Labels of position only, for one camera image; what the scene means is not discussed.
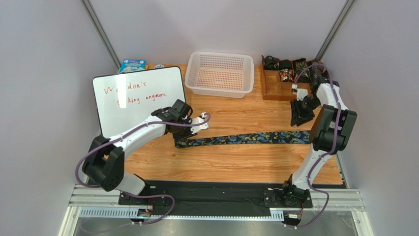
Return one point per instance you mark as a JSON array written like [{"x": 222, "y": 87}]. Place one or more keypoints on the rolled green dark tie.
[{"x": 298, "y": 66}]

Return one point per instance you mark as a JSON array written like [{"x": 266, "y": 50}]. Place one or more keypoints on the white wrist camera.
[
  {"x": 300, "y": 93},
  {"x": 200, "y": 123}
]

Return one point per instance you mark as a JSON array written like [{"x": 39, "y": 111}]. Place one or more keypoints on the whiteboard with red writing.
[{"x": 125, "y": 100}]

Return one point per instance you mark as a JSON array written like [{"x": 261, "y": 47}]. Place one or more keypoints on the aluminium rail frame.
[{"x": 336, "y": 211}]

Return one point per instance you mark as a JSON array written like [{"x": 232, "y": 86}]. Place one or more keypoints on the dark blue floral necktie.
[{"x": 273, "y": 137}]

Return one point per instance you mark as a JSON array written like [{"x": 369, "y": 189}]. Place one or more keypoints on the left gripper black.
[{"x": 178, "y": 131}]

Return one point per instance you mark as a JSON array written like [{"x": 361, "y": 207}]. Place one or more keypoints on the wooden compartment tray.
[{"x": 274, "y": 89}]

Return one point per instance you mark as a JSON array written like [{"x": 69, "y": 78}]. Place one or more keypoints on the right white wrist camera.
[{"x": 300, "y": 93}]

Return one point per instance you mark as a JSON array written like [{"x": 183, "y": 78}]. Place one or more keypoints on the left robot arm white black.
[{"x": 104, "y": 163}]

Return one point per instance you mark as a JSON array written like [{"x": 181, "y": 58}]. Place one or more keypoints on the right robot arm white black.
[{"x": 330, "y": 133}]

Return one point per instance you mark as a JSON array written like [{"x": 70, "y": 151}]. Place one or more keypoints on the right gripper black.
[{"x": 303, "y": 105}]

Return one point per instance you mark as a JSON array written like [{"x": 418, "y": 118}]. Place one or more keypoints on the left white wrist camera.
[{"x": 200, "y": 123}]

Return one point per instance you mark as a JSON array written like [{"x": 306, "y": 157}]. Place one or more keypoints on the rolled red floral tie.
[{"x": 286, "y": 72}]

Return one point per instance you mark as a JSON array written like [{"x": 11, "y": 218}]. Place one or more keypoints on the rolled dark tie far left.
[{"x": 270, "y": 63}]

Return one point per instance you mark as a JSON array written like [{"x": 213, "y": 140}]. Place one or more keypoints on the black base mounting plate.
[{"x": 193, "y": 198}]

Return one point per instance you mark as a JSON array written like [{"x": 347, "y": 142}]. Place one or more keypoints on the blue printed box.
[{"x": 132, "y": 65}]

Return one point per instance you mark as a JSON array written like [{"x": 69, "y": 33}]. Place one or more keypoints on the small white round object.
[{"x": 158, "y": 66}]

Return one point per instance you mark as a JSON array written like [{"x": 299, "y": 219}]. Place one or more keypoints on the rolled grey dark tie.
[{"x": 318, "y": 65}]

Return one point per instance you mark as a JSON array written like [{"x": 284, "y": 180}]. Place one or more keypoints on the white plastic perforated basket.
[{"x": 220, "y": 74}]

